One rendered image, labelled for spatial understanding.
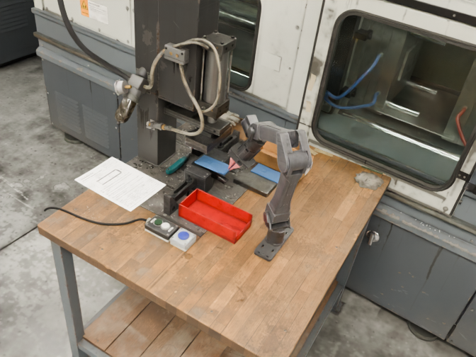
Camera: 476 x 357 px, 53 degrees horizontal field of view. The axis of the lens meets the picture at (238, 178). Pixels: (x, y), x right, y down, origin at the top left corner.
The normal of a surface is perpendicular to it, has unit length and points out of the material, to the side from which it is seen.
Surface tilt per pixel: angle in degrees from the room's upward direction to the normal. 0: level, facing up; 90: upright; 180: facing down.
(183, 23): 90
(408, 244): 90
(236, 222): 0
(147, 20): 90
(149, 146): 90
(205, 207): 0
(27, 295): 0
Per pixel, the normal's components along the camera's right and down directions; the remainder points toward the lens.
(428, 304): -0.55, 0.47
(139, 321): 0.11, -0.79
